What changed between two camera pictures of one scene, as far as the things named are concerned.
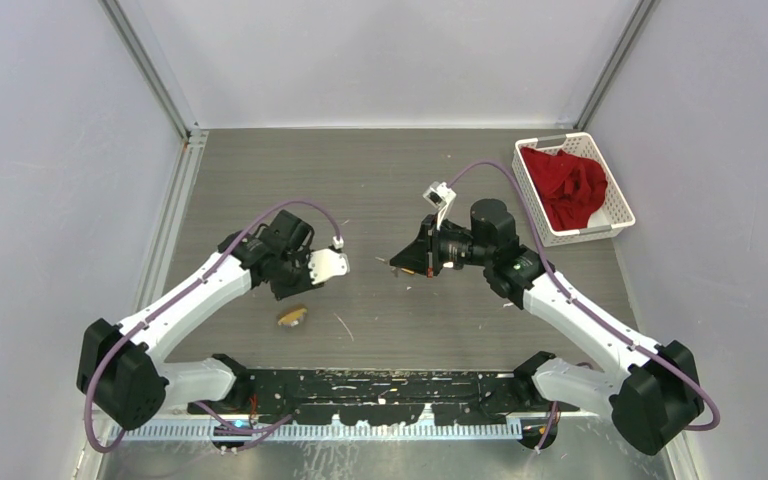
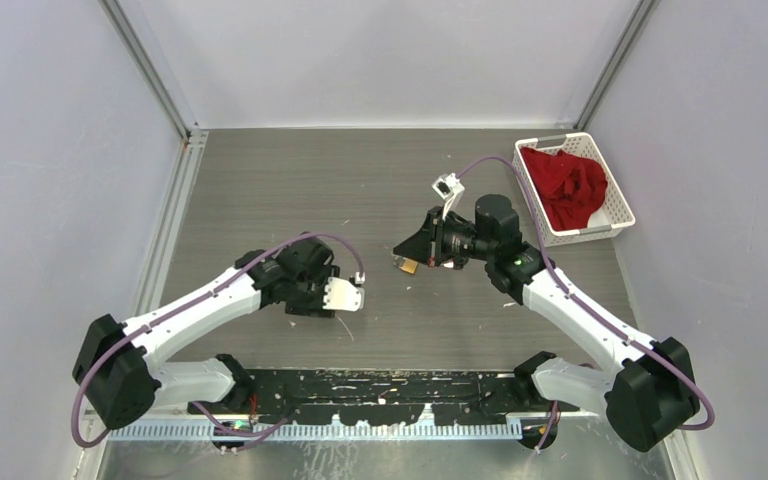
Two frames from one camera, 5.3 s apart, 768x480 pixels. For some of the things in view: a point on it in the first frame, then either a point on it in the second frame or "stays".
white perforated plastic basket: (571, 188) stays
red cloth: (570, 188) stays
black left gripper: (282, 291) → (315, 307)
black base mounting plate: (383, 395) stays
